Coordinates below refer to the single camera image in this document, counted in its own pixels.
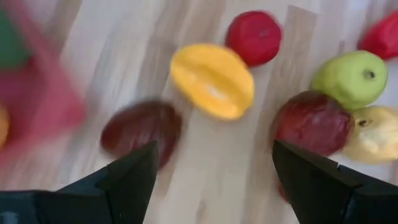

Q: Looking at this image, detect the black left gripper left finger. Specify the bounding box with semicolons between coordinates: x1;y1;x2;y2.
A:
0;139;160;224

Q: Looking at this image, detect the red round fruit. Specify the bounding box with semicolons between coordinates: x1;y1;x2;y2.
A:
224;10;284;68

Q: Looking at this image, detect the green plastic bottle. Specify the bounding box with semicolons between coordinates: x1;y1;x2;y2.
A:
0;7;31;68

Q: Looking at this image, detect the pink plastic bin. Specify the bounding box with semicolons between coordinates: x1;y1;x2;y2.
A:
0;0;90;166

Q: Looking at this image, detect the dark red fruit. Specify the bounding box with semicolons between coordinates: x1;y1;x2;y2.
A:
271;90;354;158
99;98;183;170

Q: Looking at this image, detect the yellow pear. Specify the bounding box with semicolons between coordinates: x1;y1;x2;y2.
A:
341;105;398;165

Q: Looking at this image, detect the green apple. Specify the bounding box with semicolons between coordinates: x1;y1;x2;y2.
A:
310;49;389;112

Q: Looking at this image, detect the red yellow mango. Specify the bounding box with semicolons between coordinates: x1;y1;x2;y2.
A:
356;10;398;62

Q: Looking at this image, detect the yellow halved fruit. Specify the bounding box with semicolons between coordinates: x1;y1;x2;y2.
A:
169;42;256;122

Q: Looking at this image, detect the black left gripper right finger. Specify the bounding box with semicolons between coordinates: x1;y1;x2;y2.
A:
272;139;398;224

